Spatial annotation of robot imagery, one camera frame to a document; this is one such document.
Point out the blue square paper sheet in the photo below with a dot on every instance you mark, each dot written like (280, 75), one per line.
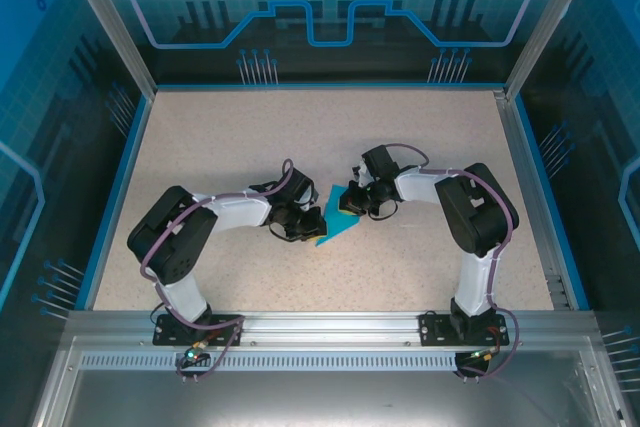
(336, 226)

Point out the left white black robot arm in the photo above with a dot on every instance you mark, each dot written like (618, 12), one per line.
(170, 237)

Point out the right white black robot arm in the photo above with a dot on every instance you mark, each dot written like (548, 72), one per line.
(477, 207)

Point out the metal sheet panel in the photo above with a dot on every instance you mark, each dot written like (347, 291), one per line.
(320, 397)

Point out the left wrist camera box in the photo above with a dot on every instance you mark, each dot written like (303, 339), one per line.
(306, 204)

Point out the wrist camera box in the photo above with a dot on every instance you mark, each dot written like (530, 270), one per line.
(361, 174)
(306, 204)

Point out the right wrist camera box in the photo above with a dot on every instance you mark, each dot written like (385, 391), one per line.
(361, 174)

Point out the aluminium mounting rail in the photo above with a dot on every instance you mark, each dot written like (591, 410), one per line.
(330, 327)

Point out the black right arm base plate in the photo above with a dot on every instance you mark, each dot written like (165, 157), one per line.
(432, 329)

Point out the aluminium side rail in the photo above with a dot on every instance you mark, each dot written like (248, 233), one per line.
(529, 187)

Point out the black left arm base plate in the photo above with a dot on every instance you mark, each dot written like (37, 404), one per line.
(167, 334)

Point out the aluminium frame post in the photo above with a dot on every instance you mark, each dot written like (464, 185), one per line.
(547, 22)
(111, 22)

